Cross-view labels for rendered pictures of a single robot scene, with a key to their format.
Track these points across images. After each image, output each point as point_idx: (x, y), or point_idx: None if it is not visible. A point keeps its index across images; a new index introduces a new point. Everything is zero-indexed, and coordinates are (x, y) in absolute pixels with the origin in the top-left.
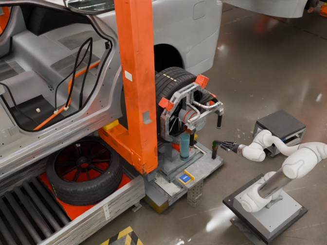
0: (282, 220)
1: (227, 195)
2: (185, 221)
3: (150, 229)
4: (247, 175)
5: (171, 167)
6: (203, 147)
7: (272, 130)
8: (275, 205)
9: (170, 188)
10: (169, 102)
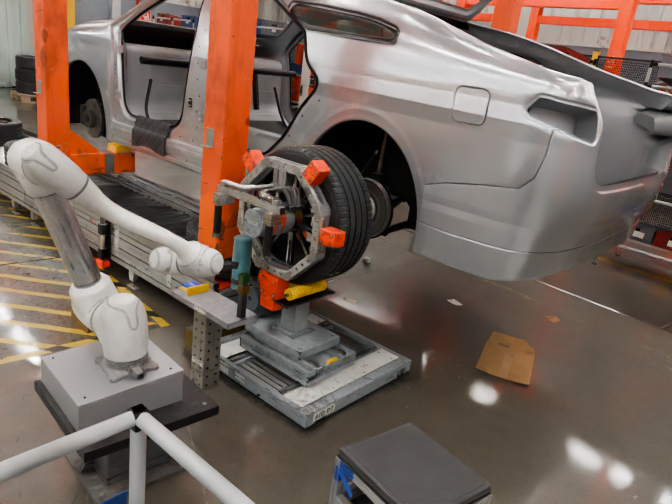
0: (58, 374)
1: (214, 425)
2: None
3: (157, 340)
4: (270, 464)
5: (257, 325)
6: (342, 392)
7: (373, 441)
8: (97, 371)
9: (229, 348)
10: (248, 153)
